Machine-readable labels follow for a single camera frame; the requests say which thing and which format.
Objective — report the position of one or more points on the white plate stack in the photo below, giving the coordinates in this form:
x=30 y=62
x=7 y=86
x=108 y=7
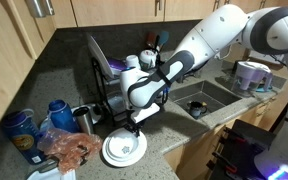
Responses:
x=141 y=154

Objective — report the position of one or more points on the red spatula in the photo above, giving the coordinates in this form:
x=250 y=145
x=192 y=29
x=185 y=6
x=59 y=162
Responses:
x=150 y=38

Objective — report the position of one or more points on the dark blue mug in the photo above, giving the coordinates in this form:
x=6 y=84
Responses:
x=196 y=109

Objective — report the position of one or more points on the plain white mug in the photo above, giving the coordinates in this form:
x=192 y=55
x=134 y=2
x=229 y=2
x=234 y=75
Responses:
x=133 y=61

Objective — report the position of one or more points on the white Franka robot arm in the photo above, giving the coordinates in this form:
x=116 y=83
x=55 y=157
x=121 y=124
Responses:
x=217 y=36

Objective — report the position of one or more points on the white bowl with flower print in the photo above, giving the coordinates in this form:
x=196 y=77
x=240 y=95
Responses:
x=122 y=146

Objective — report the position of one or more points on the stainless steel sink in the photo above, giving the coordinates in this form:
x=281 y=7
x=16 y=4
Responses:
x=217 y=95

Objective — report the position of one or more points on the stainless steel tumbler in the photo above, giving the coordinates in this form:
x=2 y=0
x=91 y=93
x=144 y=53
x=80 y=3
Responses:
x=84 y=121

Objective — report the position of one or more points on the framed text sign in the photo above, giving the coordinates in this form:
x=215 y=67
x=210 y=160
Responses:
x=264 y=57

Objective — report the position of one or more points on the teal spatula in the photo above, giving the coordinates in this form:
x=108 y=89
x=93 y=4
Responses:
x=163 y=37

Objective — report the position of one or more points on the clear plastic container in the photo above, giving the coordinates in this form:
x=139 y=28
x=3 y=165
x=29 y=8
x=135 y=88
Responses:
x=115 y=101

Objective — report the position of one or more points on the black stand with red clamps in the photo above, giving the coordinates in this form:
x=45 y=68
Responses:
x=247 y=133

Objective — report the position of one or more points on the purple bowl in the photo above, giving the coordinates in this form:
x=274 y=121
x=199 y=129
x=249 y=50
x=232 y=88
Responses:
x=116 y=64

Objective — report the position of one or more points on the white plastic container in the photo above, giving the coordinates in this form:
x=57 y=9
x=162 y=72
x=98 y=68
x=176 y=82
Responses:
x=50 y=175

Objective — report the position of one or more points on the crumpled plastic bag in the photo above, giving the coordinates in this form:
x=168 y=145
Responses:
x=70 y=146

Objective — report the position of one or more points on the plain blue water bottle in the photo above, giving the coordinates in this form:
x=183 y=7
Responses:
x=62 y=116

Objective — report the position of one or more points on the wooden base cabinet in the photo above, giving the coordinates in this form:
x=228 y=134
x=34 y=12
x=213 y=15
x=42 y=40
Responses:
x=190 y=153

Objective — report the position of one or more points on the white mug with red print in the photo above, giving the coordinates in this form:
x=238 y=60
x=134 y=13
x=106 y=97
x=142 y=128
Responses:
x=147 y=58

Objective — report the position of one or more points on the large white upright plate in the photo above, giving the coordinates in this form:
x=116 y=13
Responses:
x=99 y=55

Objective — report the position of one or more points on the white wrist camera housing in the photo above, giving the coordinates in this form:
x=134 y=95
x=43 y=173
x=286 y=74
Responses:
x=147 y=112

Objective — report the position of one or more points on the white water filter pitcher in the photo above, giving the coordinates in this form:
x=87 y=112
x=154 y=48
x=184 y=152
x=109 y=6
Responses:
x=250 y=76

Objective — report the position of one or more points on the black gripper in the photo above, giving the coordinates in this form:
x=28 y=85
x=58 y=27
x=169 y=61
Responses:
x=134 y=120

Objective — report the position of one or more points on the teal sponge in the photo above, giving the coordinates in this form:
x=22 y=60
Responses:
x=264 y=89

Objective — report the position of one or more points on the blue bottle with yellow label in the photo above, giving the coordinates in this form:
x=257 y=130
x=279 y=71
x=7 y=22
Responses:
x=20 y=133

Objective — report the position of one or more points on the wooden wall cabinet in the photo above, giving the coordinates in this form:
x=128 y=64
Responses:
x=0 y=50
x=117 y=11

